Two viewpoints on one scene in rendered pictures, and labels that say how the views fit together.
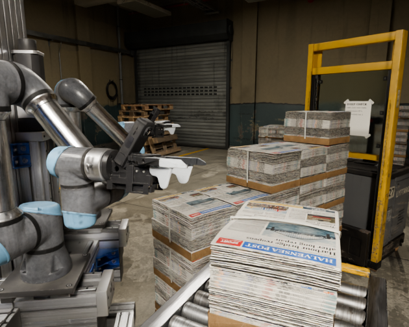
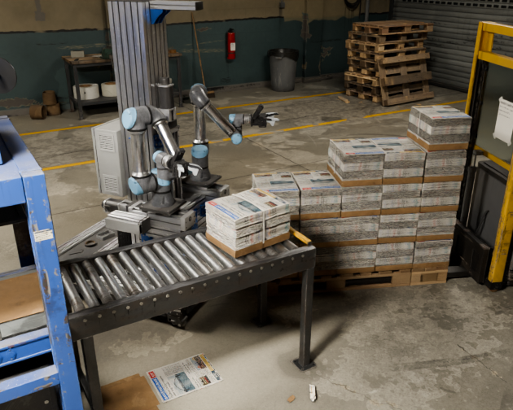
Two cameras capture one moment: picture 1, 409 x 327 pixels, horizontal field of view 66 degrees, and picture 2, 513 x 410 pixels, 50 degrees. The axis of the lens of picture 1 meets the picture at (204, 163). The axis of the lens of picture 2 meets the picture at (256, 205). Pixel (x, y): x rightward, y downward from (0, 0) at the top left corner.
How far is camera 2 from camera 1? 2.41 m
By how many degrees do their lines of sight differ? 32
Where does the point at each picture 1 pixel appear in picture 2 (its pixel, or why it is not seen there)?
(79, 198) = (162, 173)
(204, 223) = not seen: hidden behind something
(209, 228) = not seen: hidden behind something
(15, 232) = (146, 181)
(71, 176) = (159, 164)
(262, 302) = (219, 230)
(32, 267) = (155, 199)
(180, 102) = (454, 16)
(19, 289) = (148, 207)
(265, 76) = not seen: outside the picture
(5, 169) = (142, 154)
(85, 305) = (175, 223)
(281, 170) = (356, 169)
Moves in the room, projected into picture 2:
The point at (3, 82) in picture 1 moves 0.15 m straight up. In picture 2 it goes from (142, 119) to (141, 93)
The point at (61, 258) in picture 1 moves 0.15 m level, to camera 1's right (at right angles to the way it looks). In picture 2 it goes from (167, 198) to (186, 202)
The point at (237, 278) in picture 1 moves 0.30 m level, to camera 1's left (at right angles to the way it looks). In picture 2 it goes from (213, 219) to (170, 207)
